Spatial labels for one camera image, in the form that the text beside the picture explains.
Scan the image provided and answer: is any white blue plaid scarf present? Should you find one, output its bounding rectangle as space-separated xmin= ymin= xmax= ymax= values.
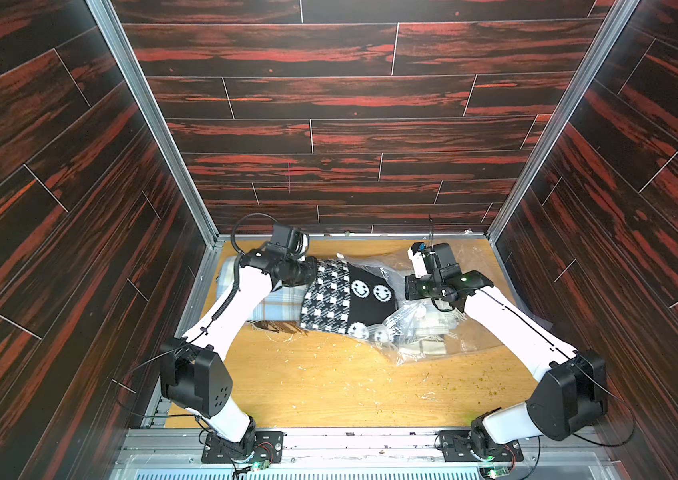
xmin=218 ymin=254 xmax=310 ymax=325
xmin=396 ymin=301 xmax=465 ymax=360

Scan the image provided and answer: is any black white smiley scarf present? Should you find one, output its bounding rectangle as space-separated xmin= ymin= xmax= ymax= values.
xmin=299 ymin=260 xmax=397 ymax=344

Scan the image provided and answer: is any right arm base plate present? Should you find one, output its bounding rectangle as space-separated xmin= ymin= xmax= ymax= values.
xmin=435 ymin=429 xmax=524 ymax=463

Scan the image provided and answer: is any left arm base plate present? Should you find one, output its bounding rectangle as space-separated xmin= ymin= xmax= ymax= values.
xmin=201 ymin=429 xmax=284 ymax=464

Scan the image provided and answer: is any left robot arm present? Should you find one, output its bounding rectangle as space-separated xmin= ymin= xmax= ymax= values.
xmin=159 ymin=223 xmax=317 ymax=455

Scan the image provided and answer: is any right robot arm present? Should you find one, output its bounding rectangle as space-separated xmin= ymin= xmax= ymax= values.
xmin=405 ymin=242 xmax=608 ymax=460

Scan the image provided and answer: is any clear plastic vacuum bag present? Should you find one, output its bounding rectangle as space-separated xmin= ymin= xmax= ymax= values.
xmin=336 ymin=250 xmax=501 ymax=365

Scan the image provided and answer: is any aluminium front rail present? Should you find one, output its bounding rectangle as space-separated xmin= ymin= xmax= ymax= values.
xmin=110 ymin=427 xmax=627 ymax=479

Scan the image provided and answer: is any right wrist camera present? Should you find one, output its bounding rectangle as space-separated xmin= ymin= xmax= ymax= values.
xmin=408 ymin=242 xmax=433 ymax=278

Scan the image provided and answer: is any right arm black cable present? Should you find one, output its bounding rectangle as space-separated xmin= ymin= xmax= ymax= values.
xmin=482 ymin=287 xmax=637 ymax=480

